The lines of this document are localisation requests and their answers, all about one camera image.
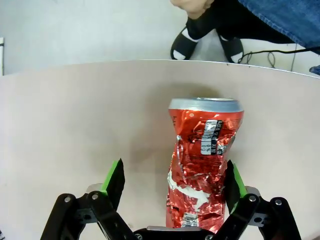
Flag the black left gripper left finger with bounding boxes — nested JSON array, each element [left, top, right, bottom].
[[40, 157, 140, 240]]

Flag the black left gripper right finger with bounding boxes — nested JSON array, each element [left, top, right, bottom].
[[213, 159, 302, 240]]

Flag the crushed red soda can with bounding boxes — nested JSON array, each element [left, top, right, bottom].
[[165, 97, 245, 229]]

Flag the person's hand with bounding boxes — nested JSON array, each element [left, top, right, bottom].
[[169, 0, 215, 20]]

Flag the black slide sandal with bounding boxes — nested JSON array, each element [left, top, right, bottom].
[[217, 33, 245, 64], [170, 26, 200, 61]]

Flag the black trousers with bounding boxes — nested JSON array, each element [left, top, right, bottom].
[[186, 0, 297, 45]]

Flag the blue denim garment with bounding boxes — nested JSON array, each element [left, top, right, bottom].
[[238, 0, 320, 55]]

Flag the black floor cable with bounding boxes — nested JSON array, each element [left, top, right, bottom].
[[237, 46, 320, 69]]

